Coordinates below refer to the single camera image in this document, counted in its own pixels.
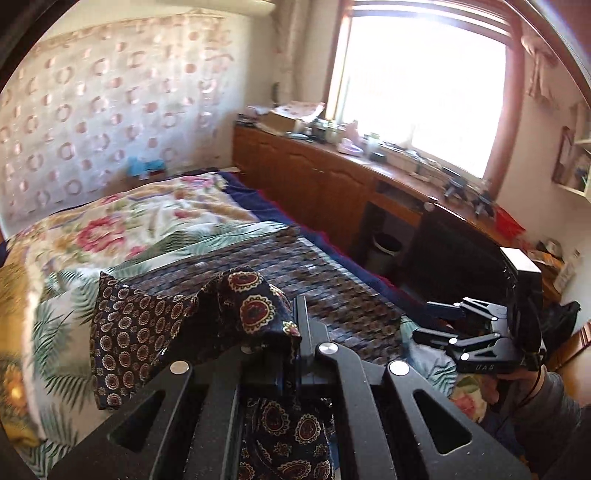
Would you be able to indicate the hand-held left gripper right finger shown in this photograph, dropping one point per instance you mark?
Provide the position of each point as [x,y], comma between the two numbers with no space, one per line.
[307,350]

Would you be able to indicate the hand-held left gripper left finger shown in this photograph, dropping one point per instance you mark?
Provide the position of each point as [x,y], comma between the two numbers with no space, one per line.
[268,369]

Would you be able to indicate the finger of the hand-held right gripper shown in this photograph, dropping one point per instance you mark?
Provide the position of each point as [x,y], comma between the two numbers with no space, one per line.
[443,337]
[466,309]

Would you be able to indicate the navy patterned shirt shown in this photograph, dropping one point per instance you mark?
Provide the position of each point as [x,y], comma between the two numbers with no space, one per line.
[152,332]

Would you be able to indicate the person's right forearm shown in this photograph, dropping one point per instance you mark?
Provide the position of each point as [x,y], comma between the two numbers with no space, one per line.
[545,415]

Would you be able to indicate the person's right hand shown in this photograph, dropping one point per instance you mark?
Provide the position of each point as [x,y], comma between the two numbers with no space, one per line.
[515,376]

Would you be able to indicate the black bag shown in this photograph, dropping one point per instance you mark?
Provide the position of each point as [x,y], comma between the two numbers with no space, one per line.
[561,323]

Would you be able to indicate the woven brown bed mat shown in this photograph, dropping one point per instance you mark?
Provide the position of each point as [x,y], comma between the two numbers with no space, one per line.
[332,295]

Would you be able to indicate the red cloth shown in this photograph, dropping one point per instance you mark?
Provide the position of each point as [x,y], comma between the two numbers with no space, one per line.
[510,221]

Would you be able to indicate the black waste bin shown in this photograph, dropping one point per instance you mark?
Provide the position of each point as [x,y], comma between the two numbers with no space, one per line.
[385,251]

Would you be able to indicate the small black tripod stand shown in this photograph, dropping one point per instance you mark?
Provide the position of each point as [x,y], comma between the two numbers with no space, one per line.
[455,187]
[484,204]

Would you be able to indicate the wooden side cabinet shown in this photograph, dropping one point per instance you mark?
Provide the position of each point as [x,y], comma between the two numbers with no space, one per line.
[323,184]

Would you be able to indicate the clear jar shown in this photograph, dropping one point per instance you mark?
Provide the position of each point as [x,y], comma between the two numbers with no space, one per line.
[372,145]

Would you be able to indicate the white pink bottle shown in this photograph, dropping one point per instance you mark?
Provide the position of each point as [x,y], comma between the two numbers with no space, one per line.
[351,138]

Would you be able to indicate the palm leaf bed sheet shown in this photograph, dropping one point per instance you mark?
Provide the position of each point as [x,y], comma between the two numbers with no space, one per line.
[64,323]

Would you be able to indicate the wooden framed window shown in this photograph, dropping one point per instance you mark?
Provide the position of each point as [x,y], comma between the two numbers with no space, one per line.
[425,87]

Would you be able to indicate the cardboard box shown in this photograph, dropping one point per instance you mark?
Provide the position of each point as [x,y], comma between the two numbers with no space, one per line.
[291,117]

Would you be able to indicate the blue toy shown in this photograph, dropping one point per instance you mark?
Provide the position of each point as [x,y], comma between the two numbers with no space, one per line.
[145,167]

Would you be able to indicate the golden patterned pillow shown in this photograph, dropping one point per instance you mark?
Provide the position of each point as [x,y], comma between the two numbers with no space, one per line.
[18,350]

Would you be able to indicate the white tied window curtain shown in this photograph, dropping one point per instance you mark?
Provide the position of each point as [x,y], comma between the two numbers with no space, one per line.
[288,50]

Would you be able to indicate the sheer circle-patterned curtain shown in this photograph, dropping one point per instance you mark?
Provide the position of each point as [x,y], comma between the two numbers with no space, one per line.
[92,115]

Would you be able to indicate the white wall shelf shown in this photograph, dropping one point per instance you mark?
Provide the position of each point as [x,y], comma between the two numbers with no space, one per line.
[577,157]

